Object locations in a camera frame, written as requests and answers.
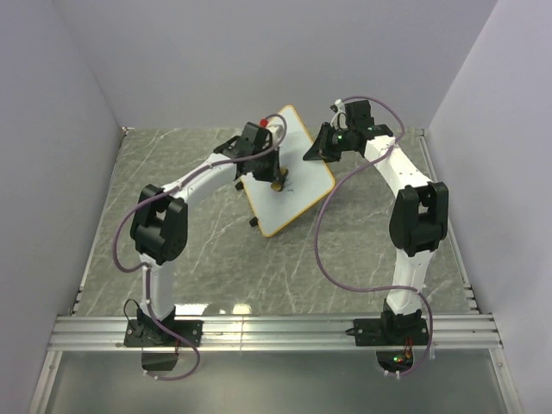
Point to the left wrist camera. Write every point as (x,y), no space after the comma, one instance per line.
(276,124)

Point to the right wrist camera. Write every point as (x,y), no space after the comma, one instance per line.
(339,119)

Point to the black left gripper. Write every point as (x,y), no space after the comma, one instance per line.
(275,175)

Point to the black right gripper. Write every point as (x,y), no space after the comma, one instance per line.
(319,150)

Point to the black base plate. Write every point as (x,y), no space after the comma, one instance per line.
(377,332)
(143,335)

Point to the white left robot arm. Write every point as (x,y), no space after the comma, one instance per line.
(160,223)

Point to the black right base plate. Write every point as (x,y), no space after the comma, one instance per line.
(377,332)

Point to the aluminium mounting rail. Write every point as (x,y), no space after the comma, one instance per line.
(248,333)

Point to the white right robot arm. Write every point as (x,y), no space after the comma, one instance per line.
(419,220)

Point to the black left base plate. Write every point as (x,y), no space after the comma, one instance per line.
(143,335)

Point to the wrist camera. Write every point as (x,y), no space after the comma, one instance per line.
(276,124)
(339,119)

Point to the yellow-framed whiteboard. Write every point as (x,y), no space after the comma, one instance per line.
(306,183)

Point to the yellow whiteboard eraser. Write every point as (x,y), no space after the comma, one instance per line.
(279,182)

